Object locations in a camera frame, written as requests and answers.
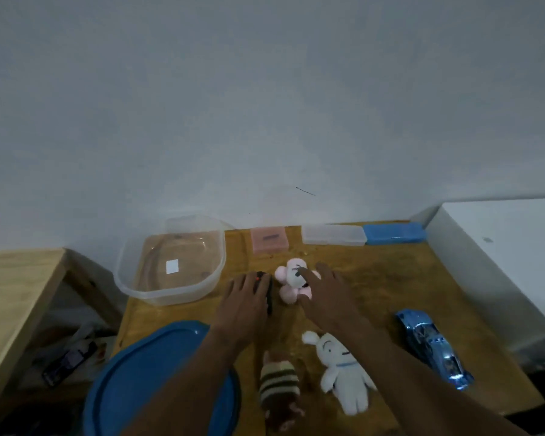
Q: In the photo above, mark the person's right hand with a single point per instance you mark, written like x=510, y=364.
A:
x=331, y=301

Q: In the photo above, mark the person's left hand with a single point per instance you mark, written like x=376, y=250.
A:
x=243, y=311

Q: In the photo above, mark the pink flower plush toy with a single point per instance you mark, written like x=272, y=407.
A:
x=290, y=279

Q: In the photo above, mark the clear plastic case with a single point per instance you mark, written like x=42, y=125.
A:
x=334, y=234

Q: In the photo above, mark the white dog plush toy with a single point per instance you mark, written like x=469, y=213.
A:
x=340, y=372

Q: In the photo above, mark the pink transparent case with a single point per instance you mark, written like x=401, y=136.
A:
x=269, y=240

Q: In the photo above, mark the brown striped plush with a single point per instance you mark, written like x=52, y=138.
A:
x=279, y=390

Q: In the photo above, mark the blue plastic case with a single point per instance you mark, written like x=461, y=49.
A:
x=394, y=233

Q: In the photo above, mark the blue toy car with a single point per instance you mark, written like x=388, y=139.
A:
x=433, y=347

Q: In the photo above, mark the blue container lid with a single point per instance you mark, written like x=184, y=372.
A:
x=131, y=385

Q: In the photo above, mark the person's right forearm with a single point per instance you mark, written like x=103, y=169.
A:
x=422, y=390

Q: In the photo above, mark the person's left forearm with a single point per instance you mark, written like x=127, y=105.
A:
x=186, y=390

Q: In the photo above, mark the black remote control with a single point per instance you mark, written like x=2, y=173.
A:
x=269, y=304

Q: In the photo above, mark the clutter on floor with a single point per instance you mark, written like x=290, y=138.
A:
x=86, y=340

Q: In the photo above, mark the black device on floor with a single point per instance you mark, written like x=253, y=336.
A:
x=68, y=360

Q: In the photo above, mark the white cabinet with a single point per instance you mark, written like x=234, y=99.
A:
x=508, y=254

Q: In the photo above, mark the wooden side table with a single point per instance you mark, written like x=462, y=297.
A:
x=13, y=299

